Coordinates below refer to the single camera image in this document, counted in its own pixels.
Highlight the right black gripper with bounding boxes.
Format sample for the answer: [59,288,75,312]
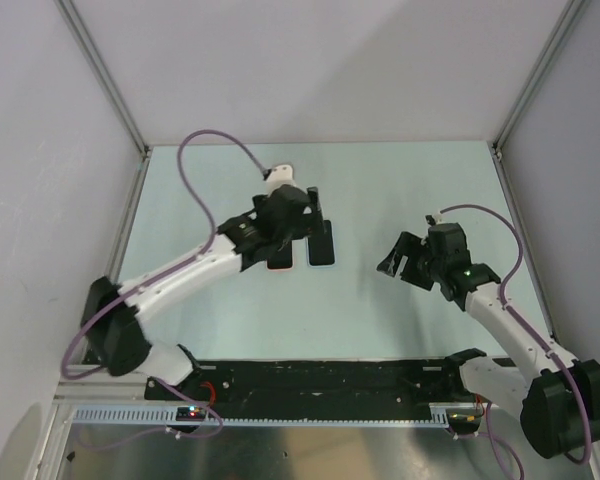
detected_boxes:
[377,231,445,291]

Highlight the clear blue phone case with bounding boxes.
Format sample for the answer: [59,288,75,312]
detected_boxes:
[307,219,338,268]

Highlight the pink phone case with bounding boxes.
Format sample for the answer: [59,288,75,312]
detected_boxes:
[266,259,294,273]

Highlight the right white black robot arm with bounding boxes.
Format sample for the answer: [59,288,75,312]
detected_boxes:
[376,223,600,459]

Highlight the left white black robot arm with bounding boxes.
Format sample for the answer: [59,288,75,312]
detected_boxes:
[81,184,323,399]

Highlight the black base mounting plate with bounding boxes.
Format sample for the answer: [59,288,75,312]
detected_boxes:
[144,357,486,421]

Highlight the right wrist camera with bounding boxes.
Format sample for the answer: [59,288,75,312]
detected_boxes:
[425,212,443,227]

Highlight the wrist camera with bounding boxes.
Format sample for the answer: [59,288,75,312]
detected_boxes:
[264,164,297,195]
[425,212,443,227]

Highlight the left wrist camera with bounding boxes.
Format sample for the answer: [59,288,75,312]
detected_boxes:
[264,164,297,195]

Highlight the white slotted cable duct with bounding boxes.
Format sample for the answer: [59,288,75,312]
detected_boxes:
[67,402,454,429]

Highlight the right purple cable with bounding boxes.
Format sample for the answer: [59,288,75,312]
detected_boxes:
[437,203,599,476]

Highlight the purple cable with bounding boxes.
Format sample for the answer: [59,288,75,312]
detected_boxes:
[60,129,274,451]
[437,203,599,476]

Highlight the aluminium frame rail front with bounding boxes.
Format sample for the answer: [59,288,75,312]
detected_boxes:
[54,371,146,405]

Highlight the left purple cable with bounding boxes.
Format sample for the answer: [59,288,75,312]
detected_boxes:
[60,129,274,451]

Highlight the right aluminium corner post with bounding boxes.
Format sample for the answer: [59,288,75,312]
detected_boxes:
[492,0,594,156]

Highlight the aluminium corner post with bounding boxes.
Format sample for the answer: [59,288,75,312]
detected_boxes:
[492,0,594,156]
[54,0,151,156]

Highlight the left aluminium corner post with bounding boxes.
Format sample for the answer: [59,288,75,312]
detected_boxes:
[54,0,151,156]

